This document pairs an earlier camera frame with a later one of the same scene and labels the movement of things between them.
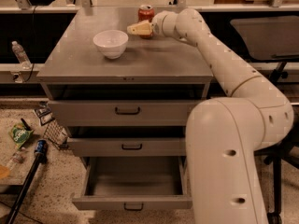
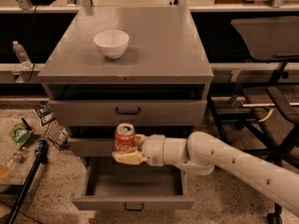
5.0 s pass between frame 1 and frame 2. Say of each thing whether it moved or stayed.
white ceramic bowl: stayed
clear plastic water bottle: stayed
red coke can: moved
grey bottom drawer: stayed
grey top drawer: stayed
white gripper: moved
